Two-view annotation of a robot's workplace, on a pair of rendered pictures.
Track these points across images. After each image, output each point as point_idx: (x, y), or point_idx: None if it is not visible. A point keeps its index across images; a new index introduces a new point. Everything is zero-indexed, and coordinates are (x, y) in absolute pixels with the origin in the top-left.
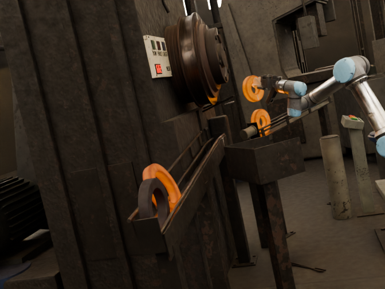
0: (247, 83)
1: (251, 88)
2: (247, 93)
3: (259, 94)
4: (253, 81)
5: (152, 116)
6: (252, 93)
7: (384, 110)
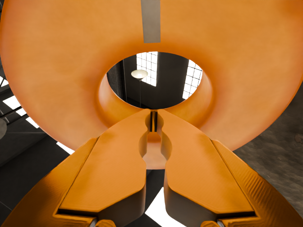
0: (236, 146)
1: (213, 116)
2: (300, 82)
3: (107, 35)
4: (155, 149)
5: None
6: (222, 70)
7: None
